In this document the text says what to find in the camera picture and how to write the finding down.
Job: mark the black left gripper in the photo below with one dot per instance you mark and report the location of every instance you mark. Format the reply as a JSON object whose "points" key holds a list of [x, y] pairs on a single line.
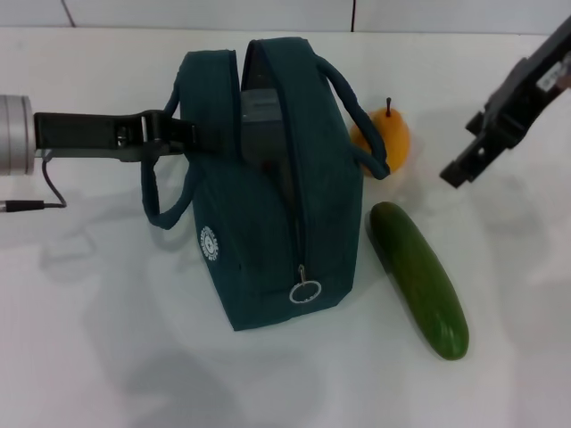
{"points": [[80, 131]]}

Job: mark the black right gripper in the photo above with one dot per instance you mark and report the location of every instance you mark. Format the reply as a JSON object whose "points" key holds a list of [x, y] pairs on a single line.
{"points": [[526, 98]]}

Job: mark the grey lunch box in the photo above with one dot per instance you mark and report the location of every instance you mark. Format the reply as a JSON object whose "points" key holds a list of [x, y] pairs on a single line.
{"points": [[261, 125]]}

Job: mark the yellow orange pear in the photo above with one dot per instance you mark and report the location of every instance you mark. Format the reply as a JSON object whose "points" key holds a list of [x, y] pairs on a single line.
{"points": [[397, 138]]}

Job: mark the dark teal insulated lunch bag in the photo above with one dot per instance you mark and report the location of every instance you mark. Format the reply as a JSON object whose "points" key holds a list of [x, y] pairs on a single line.
{"points": [[267, 232]]}

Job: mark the green cucumber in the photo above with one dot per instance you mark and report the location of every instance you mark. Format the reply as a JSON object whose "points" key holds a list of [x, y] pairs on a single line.
{"points": [[419, 276]]}

